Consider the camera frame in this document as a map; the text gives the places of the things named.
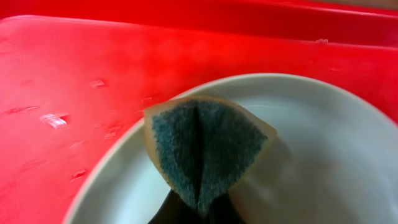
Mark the green yellow sponge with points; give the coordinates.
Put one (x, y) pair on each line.
(203, 146)

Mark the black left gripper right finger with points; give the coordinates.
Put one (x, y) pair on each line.
(222, 211)

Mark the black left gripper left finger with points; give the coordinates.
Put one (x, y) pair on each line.
(174, 211)

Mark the light blue plate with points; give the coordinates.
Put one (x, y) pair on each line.
(334, 161)

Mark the red tray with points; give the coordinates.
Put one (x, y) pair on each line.
(76, 75)

